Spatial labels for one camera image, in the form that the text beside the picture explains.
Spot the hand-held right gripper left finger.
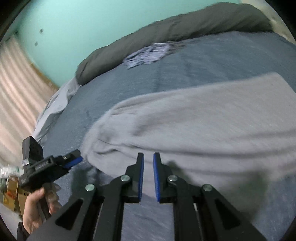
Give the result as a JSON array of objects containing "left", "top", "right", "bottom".
[{"left": 26, "top": 152, "right": 145, "bottom": 241}]

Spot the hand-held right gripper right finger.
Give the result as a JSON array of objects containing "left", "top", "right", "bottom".
[{"left": 153, "top": 152, "right": 266, "bottom": 241}]

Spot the pink curtain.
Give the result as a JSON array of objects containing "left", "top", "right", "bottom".
[{"left": 0, "top": 37, "right": 55, "bottom": 165}]

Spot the blue crumpled garment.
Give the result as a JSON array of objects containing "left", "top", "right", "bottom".
[{"left": 122, "top": 42, "right": 185, "bottom": 70}]

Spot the light grey pillow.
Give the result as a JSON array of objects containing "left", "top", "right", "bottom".
[{"left": 32, "top": 77, "right": 82, "bottom": 144}]

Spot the blue patterned bed sheet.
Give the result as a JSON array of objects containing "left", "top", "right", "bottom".
[{"left": 32, "top": 30, "right": 296, "bottom": 241}]

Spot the person's left forearm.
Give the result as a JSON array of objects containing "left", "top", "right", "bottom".
[{"left": 17, "top": 222, "right": 31, "bottom": 240}]

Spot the person's left hand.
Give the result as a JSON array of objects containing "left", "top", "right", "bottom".
[{"left": 23, "top": 186, "right": 61, "bottom": 234}]

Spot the cardboard box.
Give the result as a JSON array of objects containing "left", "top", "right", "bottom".
[{"left": 0, "top": 176, "right": 28, "bottom": 214}]

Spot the crumpled plastic bag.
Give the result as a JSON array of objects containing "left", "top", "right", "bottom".
[{"left": 0, "top": 165, "right": 24, "bottom": 179}]

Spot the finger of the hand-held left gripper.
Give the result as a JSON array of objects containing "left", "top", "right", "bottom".
[
  {"left": 62, "top": 149, "right": 81, "bottom": 161},
  {"left": 64, "top": 156, "right": 83, "bottom": 169}
]

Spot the dark grey long pillow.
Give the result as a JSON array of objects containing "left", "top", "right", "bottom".
[{"left": 75, "top": 2, "right": 273, "bottom": 85}]

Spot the wooden frame strip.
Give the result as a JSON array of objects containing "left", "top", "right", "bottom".
[{"left": 30, "top": 62, "right": 62, "bottom": 92}]

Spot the grey quilted sweater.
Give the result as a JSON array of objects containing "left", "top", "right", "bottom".
[{"left": 82, "top": 72, "right": 296, "bottom": 183}]

